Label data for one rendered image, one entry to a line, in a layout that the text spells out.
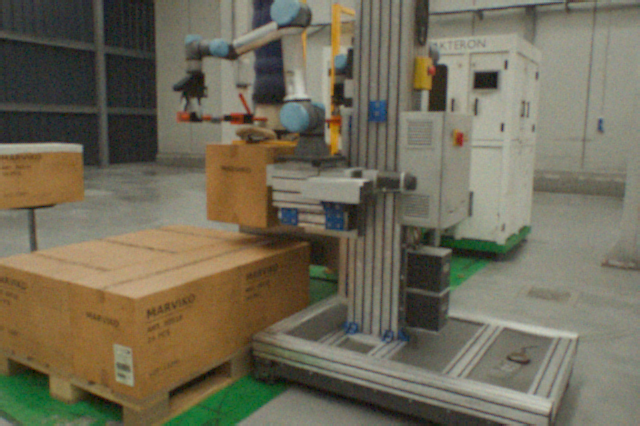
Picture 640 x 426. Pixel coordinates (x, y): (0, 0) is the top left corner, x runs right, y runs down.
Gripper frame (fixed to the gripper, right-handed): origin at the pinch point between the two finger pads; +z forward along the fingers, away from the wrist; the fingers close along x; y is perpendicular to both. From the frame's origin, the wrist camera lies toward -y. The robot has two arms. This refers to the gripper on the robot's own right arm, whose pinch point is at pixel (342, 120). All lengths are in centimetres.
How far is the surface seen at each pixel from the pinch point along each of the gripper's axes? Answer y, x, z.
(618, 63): -868, 61, -108
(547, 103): -864, -55, -39
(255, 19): 40, -28, -51
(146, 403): 141, -3, 106
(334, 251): 17, 5, 70
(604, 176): -858, 53, 94
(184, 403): 120, -5, 117
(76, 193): 37, -198, 49
